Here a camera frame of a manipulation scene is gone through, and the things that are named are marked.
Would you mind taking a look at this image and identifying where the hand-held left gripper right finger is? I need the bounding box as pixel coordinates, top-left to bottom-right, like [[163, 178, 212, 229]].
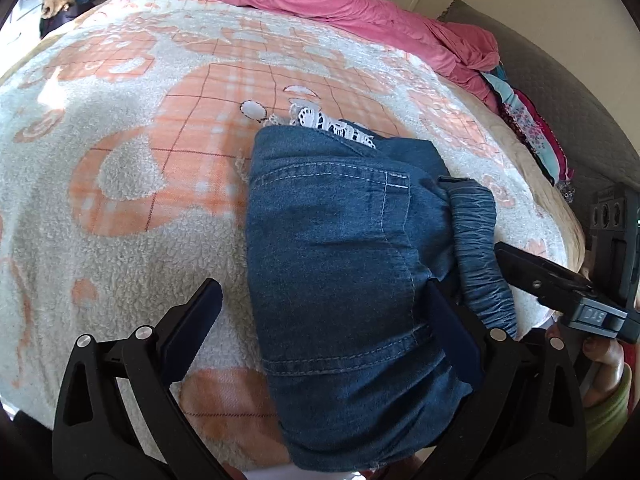
[[425, 280, 587, 480]]

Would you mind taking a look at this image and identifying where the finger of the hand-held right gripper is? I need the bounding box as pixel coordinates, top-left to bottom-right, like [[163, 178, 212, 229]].
[[494, 241, 594, 311]]

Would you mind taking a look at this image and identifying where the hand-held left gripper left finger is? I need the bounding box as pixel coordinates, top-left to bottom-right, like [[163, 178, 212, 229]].
[[51, 279, 236, 480]]

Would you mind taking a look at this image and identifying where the blue denim garment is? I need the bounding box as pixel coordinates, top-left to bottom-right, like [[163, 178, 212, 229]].
[[245, 102, 519, 474]]

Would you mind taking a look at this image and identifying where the person's right forearm green sleeve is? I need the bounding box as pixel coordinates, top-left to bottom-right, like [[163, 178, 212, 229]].
[[582, 365, 634, 467]]

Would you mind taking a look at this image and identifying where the person's right hand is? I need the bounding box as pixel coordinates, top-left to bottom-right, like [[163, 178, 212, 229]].
[[546, 322, 627, 409]]

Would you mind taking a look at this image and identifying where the beige bed sheet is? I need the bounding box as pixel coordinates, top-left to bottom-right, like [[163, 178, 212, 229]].
[[470, 90, 587, 263]]

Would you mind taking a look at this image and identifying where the red pillow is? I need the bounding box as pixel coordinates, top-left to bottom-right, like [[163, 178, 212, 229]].
[[510, 87, 577, 182]]

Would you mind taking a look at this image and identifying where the colourful patterned cloth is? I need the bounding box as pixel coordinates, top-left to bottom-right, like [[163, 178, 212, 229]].
[[482, 72, 562, 187]]

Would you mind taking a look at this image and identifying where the white orange fleece blanket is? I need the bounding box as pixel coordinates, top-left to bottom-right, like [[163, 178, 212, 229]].
[[0, 0, 571, 472]]

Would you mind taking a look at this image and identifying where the grey quilted headboard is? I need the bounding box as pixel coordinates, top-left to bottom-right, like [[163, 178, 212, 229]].
[[437, 0, 640, 241]]

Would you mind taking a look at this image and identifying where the pile of clothes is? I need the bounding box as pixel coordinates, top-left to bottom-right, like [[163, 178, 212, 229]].
[[40, 0, 112, 37]]

